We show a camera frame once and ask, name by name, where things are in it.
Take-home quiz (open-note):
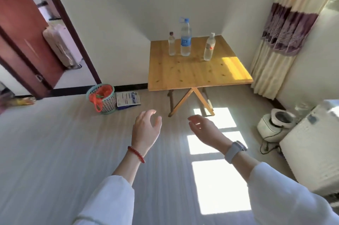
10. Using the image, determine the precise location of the person's left hand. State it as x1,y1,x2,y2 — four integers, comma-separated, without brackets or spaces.
131,109,162,151

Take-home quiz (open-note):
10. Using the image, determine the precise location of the person's right hand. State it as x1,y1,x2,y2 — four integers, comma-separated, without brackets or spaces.
188,114,233,154

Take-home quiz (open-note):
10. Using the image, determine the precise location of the person's left forearm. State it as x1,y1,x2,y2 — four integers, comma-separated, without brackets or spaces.
73,148,149,225

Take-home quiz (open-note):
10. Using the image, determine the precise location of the person's right forearm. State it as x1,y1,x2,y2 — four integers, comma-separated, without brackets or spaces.
233,149,339,225

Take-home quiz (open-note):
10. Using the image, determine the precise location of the blue white printed booklet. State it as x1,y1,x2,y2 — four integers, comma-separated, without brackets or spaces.
116,91,141,110

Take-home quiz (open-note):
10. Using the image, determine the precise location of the grey wrist watch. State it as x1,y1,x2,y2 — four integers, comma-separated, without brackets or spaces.
224,140,248,165

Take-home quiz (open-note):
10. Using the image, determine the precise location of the wooden folding table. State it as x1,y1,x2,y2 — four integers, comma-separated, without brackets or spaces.
147,35,254,117

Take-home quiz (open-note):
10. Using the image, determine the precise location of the teal woven waste basket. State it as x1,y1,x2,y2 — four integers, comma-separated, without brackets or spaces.
86,84,117,115

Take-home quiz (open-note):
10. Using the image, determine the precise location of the orange plastic bag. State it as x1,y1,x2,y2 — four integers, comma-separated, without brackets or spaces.
89,85,114,113

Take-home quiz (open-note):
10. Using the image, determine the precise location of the small dark cap clear bottle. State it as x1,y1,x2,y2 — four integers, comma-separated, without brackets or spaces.
168,31,176,56

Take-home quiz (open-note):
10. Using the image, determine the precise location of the white rice cooker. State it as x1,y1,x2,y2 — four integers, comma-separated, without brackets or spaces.
257,108,298,143

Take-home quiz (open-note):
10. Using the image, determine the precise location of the white cap clear bottle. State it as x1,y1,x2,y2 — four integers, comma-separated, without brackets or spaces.
203,32,216,61

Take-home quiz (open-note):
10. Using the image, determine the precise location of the large blue label water bottle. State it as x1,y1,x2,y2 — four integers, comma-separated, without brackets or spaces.
180,18,192,57

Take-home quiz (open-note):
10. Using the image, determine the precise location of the white appliance box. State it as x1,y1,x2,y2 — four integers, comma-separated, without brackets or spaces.
279,99,339,196

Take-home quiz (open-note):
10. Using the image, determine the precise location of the cream suitcase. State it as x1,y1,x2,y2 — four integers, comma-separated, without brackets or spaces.
43,23,82,70

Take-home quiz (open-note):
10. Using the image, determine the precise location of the cream purple curtain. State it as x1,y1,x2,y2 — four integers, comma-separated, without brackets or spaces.
250,0,339,100

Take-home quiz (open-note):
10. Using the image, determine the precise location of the yellow snack packet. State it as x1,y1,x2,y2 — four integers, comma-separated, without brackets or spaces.
14,96,37,106

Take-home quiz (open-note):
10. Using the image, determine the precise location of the brown wooden door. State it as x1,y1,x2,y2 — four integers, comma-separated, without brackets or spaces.
0,0,64,100

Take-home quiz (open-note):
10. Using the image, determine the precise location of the red bead bracelet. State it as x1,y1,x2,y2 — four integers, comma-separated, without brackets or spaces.
127,146,146,164

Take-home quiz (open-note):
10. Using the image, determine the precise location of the black power cable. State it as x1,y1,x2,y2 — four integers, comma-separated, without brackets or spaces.
260,140,283,155

